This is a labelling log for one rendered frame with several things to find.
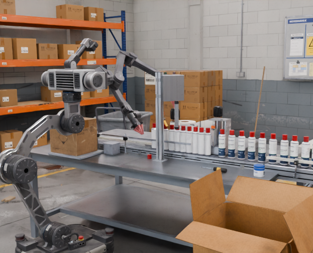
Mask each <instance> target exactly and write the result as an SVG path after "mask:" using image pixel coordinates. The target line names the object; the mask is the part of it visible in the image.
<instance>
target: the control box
mask: <svg viewBox="0 0 313 253"><path fill-rule="evenodd" d="M181 100H184V75H161V101H181Z"/></svg>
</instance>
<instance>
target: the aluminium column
mask: <svg viewBox="0 0 313 253"><path fill-rule="evenodd" d="M161 75H163V72H155V78H161ZM155 94H159V95H161V82H155ZM156 160H158V161H162V160H164V102H163V101H161V98H156Z"/></svg>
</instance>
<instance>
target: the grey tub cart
mask: <svg viewBox="0 0 313 253"><path fill-rule="evenodd" d="M97 109H120V108H119V107H97V108H96V109H95V117H94V118H96V123H97V131H98V133H101V132H105V131H110V130H114V129H122V130H132V131H134V130H133V129H134V128H131V126H132V124H131V122H130V121H129V119H128V117H127V116H126V117H125V116H123V114H122V112H121V111H115V112H111V113H107V114H103V115H99V116H97ZM139 112H140V113H141V115H142V116H141V118H139V119H137V120H138V122H143V123H142V124H143V131H144V132H149V130H150V116H151V115H153V113H152V112H146V111H139Z"/></svg>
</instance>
